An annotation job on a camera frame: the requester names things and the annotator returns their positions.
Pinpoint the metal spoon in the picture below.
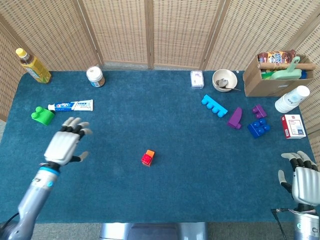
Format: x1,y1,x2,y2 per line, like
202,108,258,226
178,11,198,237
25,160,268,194
215,78,242,92

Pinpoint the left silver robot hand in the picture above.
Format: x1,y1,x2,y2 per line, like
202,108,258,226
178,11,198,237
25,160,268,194
43,116,93,167

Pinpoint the woven bamboo folding screen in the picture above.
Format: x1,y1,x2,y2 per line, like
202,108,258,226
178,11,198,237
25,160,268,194
0,0,320,156

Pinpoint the green packet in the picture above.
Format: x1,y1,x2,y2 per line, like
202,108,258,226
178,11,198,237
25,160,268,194
261,69,275,80

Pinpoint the stack of white paper cups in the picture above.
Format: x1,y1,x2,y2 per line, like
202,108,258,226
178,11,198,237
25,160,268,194
274,85,311,114

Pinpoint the small orange toy block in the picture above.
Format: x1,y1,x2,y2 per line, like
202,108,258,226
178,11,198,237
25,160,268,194
142,149,156,166

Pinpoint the white-lidded glass jar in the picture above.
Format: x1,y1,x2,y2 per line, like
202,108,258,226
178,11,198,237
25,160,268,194
85,65,106,88

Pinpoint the purple sloped toy block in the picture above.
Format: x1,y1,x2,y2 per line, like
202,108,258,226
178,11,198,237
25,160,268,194
226,106,244,130

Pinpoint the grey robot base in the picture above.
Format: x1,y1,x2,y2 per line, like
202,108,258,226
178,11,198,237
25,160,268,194
99,222,208,240

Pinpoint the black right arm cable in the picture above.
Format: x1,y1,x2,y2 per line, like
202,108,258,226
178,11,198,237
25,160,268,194
271,207,297,240

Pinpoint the small red toy block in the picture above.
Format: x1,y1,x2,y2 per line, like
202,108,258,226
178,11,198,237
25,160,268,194
141,152,153,167

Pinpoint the yellow tea bottle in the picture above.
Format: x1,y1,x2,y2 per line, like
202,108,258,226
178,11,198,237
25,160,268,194
15,47,53,85

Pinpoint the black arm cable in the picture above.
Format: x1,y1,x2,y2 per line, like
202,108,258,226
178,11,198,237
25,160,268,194
271,207,297,240
0,211,20,230

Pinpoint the white blue toothpaste tube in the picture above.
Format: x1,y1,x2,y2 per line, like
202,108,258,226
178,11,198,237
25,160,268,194
47,99,94,112

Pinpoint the light green dustpan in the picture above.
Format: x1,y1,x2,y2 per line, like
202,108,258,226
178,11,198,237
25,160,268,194
269,56,303,80

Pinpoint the brown cardboard tube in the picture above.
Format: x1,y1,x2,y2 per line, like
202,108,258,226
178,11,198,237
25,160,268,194
257,62,317,71

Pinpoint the brown snack bag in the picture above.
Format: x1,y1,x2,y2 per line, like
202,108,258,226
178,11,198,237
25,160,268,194
257,49,297,65

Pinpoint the blue four-stud toy block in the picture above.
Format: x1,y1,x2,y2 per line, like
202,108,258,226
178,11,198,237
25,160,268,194
247,118,271,139

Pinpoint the long cyan toy block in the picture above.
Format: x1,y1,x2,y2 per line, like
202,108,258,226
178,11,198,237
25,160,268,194
201,94,229,119

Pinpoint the green two-stud toy block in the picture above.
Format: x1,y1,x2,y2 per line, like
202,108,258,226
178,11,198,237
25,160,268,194
30,106,56,127

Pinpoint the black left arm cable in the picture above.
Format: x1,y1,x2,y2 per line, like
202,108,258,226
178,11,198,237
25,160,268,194
0,211,20,230

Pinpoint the small purple toy block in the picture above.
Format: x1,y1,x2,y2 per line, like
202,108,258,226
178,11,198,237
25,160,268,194
251,104,268,120

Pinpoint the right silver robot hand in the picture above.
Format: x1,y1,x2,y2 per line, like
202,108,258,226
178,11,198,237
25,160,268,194
278,150,320,207

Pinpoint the beige bowl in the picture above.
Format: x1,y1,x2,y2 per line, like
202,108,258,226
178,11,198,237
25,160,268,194
212,69,238,93

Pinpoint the red and white carton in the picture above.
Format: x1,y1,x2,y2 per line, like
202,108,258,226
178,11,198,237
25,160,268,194
280,114,307,140

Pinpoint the clear plastic box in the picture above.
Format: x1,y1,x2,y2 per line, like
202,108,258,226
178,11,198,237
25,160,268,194
190,70,205,89

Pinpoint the cardboard box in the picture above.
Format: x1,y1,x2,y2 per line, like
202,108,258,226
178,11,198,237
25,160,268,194
242,54,316,98

